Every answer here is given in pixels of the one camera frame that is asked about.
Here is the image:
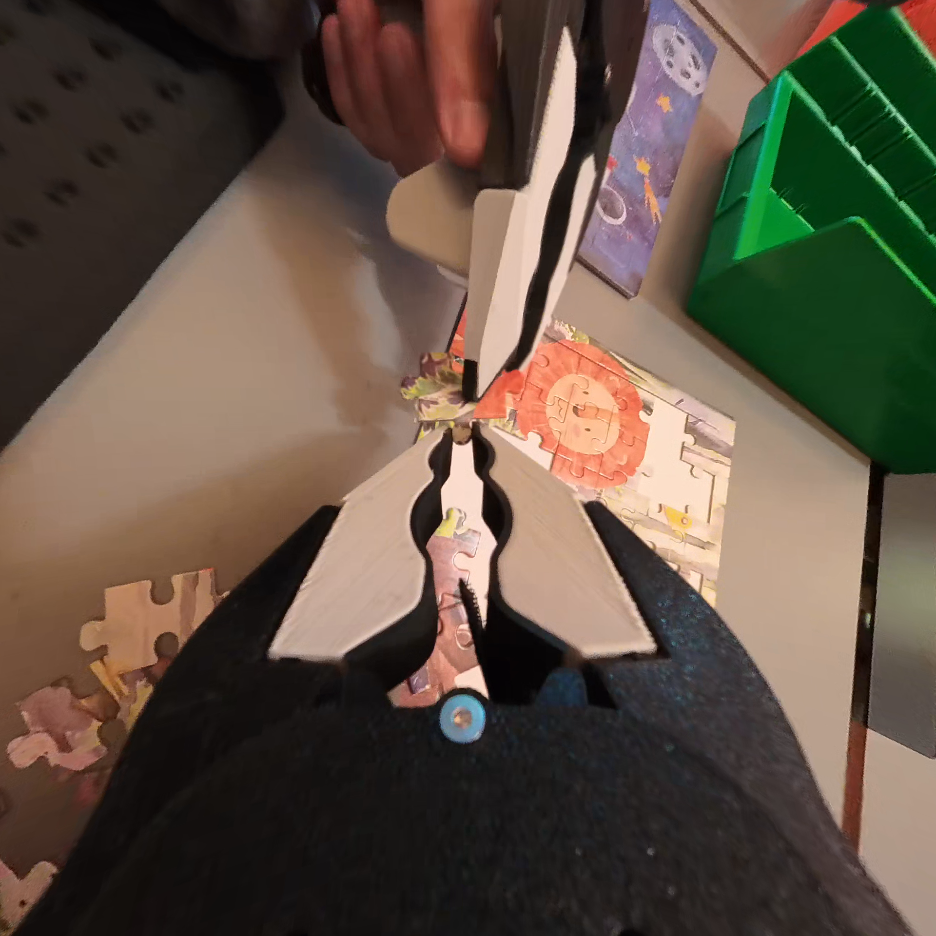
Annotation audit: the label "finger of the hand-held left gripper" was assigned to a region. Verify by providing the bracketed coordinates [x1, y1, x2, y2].
[507, 157, 604, 372]
[463, 29, 580, 402]

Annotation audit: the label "jigsaw puzzle frame board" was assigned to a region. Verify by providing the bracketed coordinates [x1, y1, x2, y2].
[401, 316, 737, 706]

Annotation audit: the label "person's left hand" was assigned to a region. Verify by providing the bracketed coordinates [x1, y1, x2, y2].
[320, 0, 506, 178]

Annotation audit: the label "orange mane puzzle piece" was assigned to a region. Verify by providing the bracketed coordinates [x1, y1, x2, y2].
[474, 368, 529, 423]

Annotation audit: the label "black flat panel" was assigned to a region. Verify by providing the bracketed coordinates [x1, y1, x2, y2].
[869, 471, 936, 758]

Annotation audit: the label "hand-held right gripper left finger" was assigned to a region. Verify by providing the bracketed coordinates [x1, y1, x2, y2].
[269, 428, 452, 670]

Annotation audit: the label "jigsaw pieces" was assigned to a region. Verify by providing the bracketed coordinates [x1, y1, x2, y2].
[0, 566, 228, 930]

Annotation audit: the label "assembled orange lion pieces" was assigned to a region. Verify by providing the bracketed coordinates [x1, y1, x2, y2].
[508, 342, 653, 492]

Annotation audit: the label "space themed puzzle board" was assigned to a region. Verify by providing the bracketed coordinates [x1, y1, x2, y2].
[576, 0, 719, 299]

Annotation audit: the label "green plastic bin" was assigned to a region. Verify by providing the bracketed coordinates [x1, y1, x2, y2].
[686, 3, 936, 476]

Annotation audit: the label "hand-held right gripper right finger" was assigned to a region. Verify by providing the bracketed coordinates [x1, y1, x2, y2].
[471, 424, 658, 704]

